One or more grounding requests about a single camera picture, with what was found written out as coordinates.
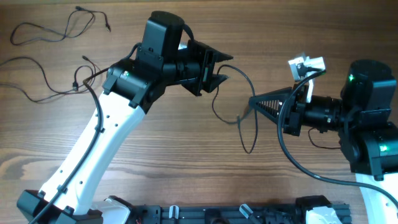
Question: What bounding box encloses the black micro usb cable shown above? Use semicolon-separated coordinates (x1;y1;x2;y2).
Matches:
0;55;102;103

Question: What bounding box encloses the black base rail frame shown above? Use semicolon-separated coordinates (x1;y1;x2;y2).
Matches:
130;203;352;224

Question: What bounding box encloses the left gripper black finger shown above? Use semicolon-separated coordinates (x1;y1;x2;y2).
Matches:
209;49;233;62
206;74;229;93

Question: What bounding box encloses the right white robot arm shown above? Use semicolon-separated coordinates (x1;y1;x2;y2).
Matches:
249;56;397;223

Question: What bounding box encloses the black usb cable thick plug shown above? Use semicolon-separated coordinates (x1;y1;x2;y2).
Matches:
211;64;259;155

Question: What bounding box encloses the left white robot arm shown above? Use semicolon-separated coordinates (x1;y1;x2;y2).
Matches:
17;11;231;223

